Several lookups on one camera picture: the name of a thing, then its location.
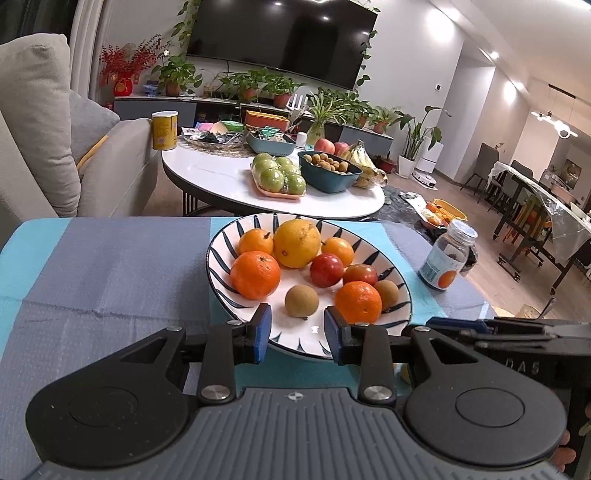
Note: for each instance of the bunch of bananas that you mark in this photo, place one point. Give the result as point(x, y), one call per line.
point(362, 159)

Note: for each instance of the dining table with plastic cover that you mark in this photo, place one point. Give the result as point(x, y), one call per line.
point(554, 217)

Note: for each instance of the grey cushion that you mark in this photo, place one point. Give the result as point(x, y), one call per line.
point(90, 124)

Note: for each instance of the person's right hand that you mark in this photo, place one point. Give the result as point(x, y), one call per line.
point(564, 454)

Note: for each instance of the red apples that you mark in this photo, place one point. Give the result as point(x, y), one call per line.
point(325, 145)

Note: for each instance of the grey dining chair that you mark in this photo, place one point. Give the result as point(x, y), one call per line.
point(512, 182)
point(482, 166)

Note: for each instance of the pink peach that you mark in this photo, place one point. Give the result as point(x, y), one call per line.
point(341, 148)

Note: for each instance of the white router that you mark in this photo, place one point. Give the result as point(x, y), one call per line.
point(299, 104)

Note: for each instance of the yellow can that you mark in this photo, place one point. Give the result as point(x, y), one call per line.
point(165, 131)

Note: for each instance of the white oval coffee table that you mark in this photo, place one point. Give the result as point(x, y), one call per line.
point(217, 180)

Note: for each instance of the red plum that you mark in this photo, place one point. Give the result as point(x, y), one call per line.
point(360, 274)
point(326, 271)

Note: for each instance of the grey television cabinet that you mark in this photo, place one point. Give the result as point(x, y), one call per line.
point(152, 105)

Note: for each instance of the white robot vacuum dock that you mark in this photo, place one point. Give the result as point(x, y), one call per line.
point(428, 166)

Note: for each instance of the yellow lemon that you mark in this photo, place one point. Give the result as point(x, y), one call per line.
point(297, 243)

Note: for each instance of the tall plant in white pot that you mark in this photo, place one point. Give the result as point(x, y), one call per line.
point(415, 134)

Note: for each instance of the large mandarin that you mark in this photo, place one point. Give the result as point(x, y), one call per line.
point(358, 302)
point(255, 275)

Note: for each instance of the beige sofa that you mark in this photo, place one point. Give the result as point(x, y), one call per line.
point(120, 175)

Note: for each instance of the glass cup with spoon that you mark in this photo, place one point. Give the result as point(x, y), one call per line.
point(531, 311)

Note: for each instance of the clear jar with orange label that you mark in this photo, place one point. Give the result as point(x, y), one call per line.
point(445, 258)

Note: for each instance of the green fruits in orange tray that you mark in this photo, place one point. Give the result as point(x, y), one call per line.
point(272, 177)

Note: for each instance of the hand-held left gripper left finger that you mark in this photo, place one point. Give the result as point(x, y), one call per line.
point(262, 332)

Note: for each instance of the brown kiwi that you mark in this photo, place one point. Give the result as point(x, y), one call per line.
point(388, 293)
point(300, 301)

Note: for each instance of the pile of longans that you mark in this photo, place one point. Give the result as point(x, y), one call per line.
point(328, 164)

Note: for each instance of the white curtain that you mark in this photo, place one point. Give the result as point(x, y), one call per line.
point(87, 46)

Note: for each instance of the green potted plant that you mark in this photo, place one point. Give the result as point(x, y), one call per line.
point(242, 85)
point(281, 92)
point(178, 76)

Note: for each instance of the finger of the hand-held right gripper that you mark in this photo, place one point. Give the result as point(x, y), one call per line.
point(457, 324)

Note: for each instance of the leafy plant in glass vase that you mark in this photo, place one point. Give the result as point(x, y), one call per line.
point(325, 110)

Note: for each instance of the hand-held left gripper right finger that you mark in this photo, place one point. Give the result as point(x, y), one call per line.
point(333, 337)

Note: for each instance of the teal oval bowl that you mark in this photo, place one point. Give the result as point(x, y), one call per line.
point(330, 182)

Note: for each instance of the blue basket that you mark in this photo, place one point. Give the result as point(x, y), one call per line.
point(270, 146)

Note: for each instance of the orange box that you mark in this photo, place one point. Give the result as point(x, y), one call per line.
point(265, 120)

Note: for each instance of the beige cushion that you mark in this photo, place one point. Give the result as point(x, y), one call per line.
point(37, 115)

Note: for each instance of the white blue-striped bowl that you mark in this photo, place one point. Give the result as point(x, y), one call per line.
point(299, 277)

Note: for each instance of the brown kiwi front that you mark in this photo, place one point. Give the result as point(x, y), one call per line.
point(300, 301)

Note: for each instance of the black television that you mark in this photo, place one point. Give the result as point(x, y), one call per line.
point(277, 37)

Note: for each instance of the glass platter with snacks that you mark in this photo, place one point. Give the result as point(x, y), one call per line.
point(212, 141)

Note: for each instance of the yellow tray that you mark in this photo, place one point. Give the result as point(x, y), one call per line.
point(455, 214)

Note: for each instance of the small white bottle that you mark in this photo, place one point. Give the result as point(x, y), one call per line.
point(301, 141)

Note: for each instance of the red flower plant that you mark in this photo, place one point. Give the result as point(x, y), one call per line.
point(127, 60)

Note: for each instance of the small orange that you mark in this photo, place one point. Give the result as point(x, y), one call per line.
point(339, 250)
point(254, 242)

